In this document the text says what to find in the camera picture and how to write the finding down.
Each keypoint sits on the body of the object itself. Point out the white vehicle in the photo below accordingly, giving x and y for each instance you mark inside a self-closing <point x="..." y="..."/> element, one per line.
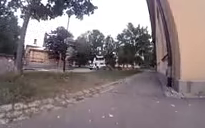
<point x="98" y="62"/>

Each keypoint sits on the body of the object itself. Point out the row of trees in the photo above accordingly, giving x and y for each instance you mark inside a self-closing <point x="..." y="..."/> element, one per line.
<point x="130" y="46"/>

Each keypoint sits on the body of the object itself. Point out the small dark tree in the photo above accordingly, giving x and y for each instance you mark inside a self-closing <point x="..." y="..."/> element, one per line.
<point x="60" y="41"/>

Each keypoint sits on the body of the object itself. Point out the grey asphalt path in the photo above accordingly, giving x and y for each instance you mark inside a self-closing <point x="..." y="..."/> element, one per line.
<point x="133" y="106"/>

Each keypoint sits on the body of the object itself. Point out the grass verge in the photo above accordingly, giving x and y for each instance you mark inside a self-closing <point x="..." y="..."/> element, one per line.
<point x="46" y="83"/>

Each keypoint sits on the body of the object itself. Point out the tan building with chimney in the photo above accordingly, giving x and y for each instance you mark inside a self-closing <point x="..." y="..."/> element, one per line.
<point x="38" y="55"/>

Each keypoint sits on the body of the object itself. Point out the cobblestone kerb strip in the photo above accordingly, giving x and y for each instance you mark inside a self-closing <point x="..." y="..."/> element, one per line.
<point x="40" y="106"/>

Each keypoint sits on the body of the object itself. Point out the large tree with pale trunk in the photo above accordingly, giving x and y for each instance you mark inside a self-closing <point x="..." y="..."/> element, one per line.
<point x="21" y="43"/>

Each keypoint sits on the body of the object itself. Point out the beige building with drainpipe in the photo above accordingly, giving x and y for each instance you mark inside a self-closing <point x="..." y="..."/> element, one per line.
<point x="193" y="43"/>

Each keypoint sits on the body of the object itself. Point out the low stone wall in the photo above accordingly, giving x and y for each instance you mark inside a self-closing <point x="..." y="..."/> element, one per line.
<point x="1" y="63"/>

